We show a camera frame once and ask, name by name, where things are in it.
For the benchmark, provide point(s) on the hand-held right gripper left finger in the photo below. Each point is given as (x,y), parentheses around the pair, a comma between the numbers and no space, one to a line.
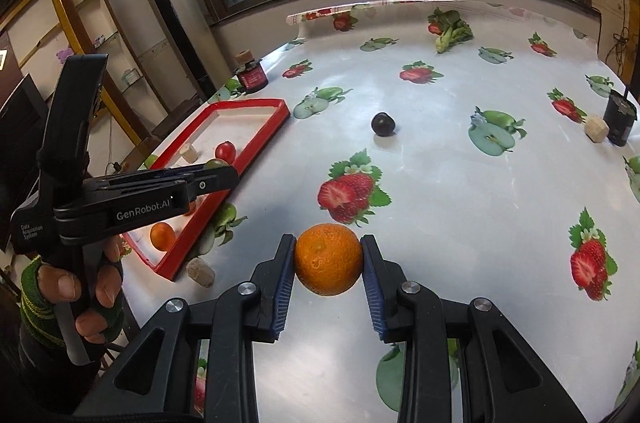
(285,288)

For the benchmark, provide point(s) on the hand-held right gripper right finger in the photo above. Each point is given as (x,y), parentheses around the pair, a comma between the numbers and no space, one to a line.
(372,288)

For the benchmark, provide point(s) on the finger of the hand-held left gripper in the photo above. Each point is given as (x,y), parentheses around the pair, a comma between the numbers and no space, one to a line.
(210,183)

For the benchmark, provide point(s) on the green grape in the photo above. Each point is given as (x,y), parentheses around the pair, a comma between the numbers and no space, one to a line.
(214,163)

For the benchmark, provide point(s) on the large orange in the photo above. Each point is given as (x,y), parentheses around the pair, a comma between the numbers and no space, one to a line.
(327,259)

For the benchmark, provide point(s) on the red rimmed tray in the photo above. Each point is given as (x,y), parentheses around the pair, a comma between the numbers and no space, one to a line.
(245,104)

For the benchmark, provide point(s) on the person's left forearm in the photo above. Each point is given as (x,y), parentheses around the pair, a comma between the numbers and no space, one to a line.
(45,383)

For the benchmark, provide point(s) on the person's left hand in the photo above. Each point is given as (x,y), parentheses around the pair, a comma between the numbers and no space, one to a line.
(60,285)

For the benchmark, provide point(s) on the small orange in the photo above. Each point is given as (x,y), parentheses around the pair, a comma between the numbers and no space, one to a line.
(162,236)

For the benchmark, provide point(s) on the fruit print tablecloth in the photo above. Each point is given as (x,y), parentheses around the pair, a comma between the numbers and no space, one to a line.
(440,213)

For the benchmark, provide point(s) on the red jar black lid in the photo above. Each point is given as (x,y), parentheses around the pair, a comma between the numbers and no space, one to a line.
(252,78)

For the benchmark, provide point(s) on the black monitor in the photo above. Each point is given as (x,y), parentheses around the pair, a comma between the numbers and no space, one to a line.
(22,108)

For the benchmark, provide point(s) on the purple plush toy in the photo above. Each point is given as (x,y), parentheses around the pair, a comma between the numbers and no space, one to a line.
(64,55)

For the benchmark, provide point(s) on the dark purple plum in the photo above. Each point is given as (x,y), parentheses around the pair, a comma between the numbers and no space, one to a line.
(382,124)

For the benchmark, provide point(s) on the tower air conditioner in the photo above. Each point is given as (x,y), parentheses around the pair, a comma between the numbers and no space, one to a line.
(175,18)

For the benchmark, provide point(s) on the leafy green vegetable bunch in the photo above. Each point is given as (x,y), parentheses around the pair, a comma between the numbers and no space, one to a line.
(450,32)

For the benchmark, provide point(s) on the black cylindrical device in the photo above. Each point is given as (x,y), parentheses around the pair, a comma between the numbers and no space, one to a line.
(619,120)

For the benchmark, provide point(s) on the wooden wall shelf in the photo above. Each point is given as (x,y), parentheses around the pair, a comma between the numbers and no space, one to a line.
(45,23)

